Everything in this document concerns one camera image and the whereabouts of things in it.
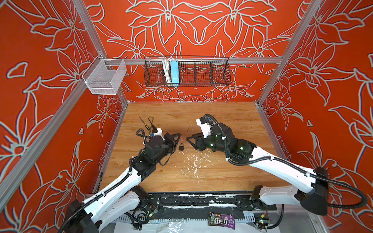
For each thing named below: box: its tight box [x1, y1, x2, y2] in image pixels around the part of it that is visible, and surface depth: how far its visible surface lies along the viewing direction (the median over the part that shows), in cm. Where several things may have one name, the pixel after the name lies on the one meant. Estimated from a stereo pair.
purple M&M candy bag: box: [207, 211, 236, 230], surface depth 69 cm
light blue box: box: [169, 60, 180, 84], surface depth 91 cm
